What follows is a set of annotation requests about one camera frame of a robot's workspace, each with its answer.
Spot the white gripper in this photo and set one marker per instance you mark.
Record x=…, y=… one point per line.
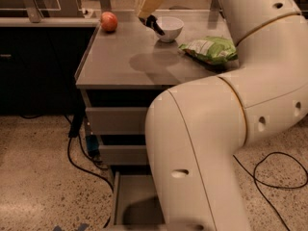
x=149, y=2

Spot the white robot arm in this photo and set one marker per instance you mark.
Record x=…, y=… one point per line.
x=192, y=130

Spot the grey drawer cabinet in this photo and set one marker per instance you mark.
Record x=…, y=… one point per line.
x=133, y=58

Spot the top grey drawer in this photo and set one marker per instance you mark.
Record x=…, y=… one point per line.
x=118, y=112

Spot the grey drawer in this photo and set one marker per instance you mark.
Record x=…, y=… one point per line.
x=118, y=112
x=136, y=206
x=123, y=150

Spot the middle grey drawer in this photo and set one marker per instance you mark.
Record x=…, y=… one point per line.
x=123, y=150

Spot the bottom grey drawer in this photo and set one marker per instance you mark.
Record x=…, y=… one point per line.
x=136, y=206

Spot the white bowl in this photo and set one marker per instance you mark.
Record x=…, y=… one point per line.
x=171, y=26

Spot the red apple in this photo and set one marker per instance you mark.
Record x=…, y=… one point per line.
x=108, y=22

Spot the green chip bag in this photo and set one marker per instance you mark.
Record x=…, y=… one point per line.
x=211, y=50

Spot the grey counter rail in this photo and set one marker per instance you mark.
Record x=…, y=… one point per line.
x=59, y=22

